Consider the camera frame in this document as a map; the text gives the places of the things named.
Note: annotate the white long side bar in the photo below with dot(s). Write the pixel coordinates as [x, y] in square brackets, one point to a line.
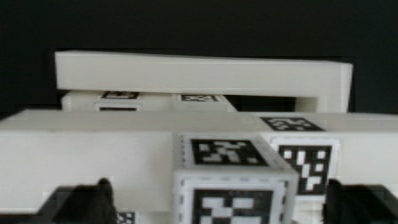
[68, 147]

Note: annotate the white L-shaped border fence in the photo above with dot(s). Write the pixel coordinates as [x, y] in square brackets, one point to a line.
[311, 80]

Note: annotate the white chair leg with tag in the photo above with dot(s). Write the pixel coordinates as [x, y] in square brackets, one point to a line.
[201, 102]

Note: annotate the white cube nut with tag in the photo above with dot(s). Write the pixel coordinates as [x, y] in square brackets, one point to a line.
[235, 182]

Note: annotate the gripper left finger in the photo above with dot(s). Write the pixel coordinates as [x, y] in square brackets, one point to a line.
[79, 205]

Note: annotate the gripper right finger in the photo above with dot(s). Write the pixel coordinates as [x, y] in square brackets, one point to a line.
[359, 204]

